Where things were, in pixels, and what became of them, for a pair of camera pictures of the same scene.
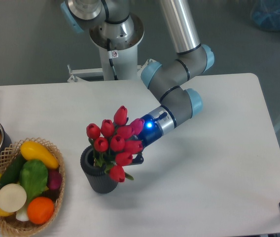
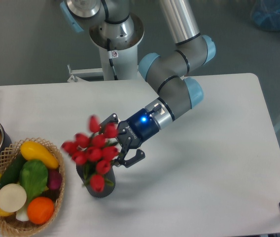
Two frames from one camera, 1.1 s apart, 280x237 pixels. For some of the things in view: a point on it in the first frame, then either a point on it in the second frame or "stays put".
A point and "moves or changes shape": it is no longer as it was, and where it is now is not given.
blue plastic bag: (274, 15) stays put
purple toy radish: (54, 178) stays put
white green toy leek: (22, 215) stays put
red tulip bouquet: (114, 143) moves or changes shape
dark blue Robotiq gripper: (151, 131) → (137, 131)
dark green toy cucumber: (12, 174) stays put
